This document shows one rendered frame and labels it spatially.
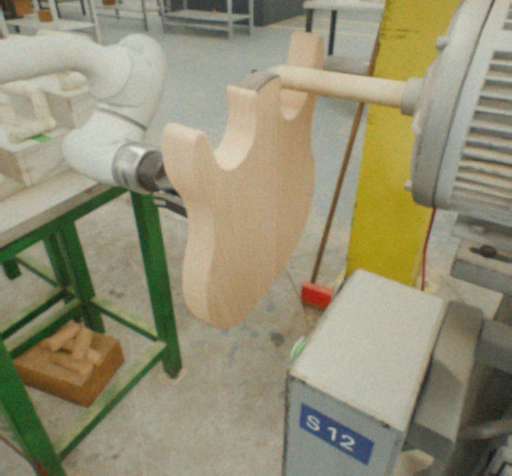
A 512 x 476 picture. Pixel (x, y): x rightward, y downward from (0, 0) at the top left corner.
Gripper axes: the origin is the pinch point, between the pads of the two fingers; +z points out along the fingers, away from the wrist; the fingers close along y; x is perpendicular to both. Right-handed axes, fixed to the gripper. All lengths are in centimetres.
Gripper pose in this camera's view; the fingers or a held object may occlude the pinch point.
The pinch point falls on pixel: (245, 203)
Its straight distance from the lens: 69.7
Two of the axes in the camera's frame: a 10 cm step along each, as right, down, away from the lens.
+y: -5.2, 5.6, -6.4
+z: 8.5, 3.0, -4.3
